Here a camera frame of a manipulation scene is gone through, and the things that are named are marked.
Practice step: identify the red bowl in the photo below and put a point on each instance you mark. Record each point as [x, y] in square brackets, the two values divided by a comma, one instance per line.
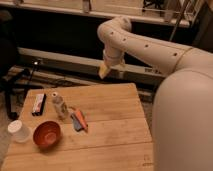
[47, 134]

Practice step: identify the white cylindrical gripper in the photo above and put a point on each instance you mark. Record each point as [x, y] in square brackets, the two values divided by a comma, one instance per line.
[109, 61]

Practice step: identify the white window sill shelf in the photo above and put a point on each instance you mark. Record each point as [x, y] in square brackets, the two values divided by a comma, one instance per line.
[132, 9]

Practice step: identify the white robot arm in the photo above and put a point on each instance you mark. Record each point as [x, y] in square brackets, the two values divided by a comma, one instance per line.
[182, 115]

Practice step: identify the grey baseboard heater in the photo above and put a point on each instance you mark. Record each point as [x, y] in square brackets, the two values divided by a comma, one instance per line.
[83, 65]

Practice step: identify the black office chair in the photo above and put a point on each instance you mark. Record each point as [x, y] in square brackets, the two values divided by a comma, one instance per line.
[9, 57]

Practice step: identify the white plastic cup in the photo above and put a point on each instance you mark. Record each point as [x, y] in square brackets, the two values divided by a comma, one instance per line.
[19, 131]

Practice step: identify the metal pole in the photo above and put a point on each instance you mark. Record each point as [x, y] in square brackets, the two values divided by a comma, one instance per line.
[179, 18]

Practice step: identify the black and white box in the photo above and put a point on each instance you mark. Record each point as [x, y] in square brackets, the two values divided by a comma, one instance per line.
[39, 104]

